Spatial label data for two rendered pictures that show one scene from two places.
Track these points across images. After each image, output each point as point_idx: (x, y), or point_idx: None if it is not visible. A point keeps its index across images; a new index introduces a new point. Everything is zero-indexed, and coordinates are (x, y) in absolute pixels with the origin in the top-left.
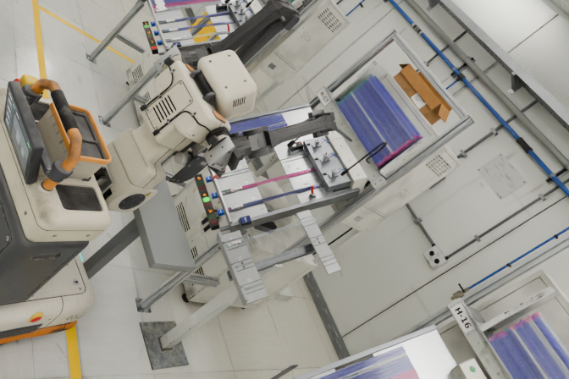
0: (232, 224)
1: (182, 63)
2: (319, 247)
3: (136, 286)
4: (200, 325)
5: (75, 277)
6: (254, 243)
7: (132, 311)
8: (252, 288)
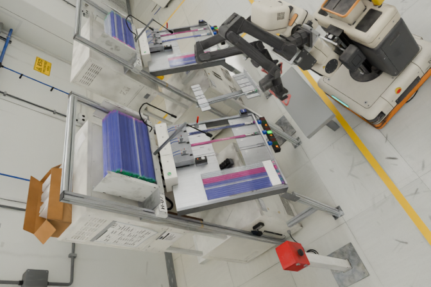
0: (251, 113)
1: (299, 11)
2: (200, 93)
3: (303, 151)
4: None
5: (329, 81)
6: (233, 145)
7: (301, 134)
8: (240, 77)
